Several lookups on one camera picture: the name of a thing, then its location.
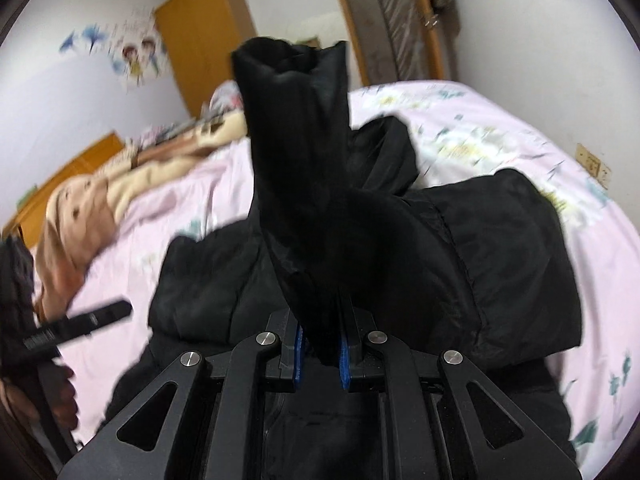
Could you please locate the beige wall socket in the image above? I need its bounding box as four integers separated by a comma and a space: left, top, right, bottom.
575, 143, 612, 189

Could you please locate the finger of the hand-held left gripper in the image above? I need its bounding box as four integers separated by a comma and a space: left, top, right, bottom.
22, 300, 133, 362

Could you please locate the wooden wardrobe door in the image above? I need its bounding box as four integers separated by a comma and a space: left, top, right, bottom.
325, 0, 447, 87

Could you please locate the person's left hand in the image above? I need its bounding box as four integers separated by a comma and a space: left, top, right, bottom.
0, 362, 78, 433

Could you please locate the black padded jacket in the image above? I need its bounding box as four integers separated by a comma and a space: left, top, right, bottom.
102, 37, 586, 480

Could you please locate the cartoon wall sticker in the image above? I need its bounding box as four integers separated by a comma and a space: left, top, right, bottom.
60, 7, 168, 92

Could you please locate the white plastic bag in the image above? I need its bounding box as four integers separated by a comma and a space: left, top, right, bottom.
207, 80, 247, 123

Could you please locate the beige and brown blanket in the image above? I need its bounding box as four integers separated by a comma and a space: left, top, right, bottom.
32, 110, 251, 321

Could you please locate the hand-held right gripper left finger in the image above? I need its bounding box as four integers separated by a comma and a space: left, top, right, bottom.
60, 310, 306, 480

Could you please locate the yellow wooden wardrobe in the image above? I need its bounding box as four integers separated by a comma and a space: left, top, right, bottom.
154, 0, 261, 118

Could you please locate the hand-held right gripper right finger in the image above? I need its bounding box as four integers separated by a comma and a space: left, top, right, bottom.
339, 302, 584, 480

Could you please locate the pink floral bedsheet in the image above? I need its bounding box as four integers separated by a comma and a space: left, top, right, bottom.
30, 80, 640, 480

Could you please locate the plastic-wrapped mattress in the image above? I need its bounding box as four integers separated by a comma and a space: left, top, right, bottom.
340, 0, 436, 86

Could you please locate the wooden headboard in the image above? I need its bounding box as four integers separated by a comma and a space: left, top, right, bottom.
0, 132, 126, 241

